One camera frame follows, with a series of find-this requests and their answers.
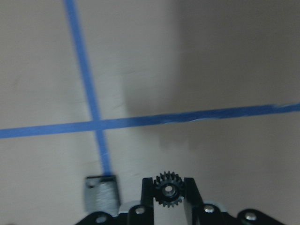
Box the black bearing gear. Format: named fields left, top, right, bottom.
left=153, top=171, right=185, bottom=208

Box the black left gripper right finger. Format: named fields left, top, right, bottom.
left=184, top=178, right=203, bottom=225

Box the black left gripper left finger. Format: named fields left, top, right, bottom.
left=141, top=178, right=154, bottom=225

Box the grey threaded metal part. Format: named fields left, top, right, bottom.
left=83, top=175, right=121, bottom=217

